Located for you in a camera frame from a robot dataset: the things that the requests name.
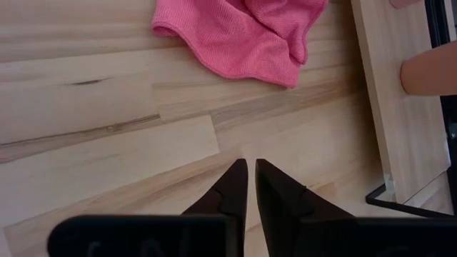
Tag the pink crumpled cloth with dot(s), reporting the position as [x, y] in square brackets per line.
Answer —
[246, 39]

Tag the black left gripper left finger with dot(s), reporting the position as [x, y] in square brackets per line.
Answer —
[232, 192]

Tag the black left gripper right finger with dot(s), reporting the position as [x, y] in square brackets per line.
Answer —
[278, 200]

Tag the wooden shelf with black frame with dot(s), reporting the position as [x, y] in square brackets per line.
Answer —
[400, 118]

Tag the orange plastic cup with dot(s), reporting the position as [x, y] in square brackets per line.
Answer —
[432, 71]

